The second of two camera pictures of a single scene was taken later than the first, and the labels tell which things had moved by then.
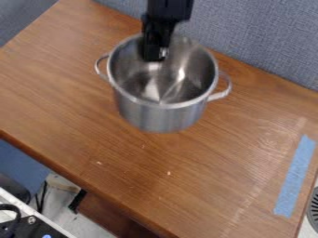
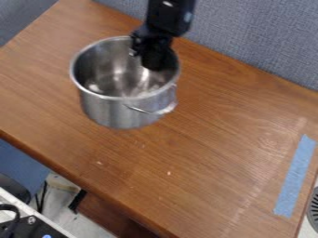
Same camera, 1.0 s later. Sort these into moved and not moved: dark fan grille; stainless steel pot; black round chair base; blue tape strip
Moved: stainless steel pot
Not moved: black round chair base; blue tape strip; dark fan grille
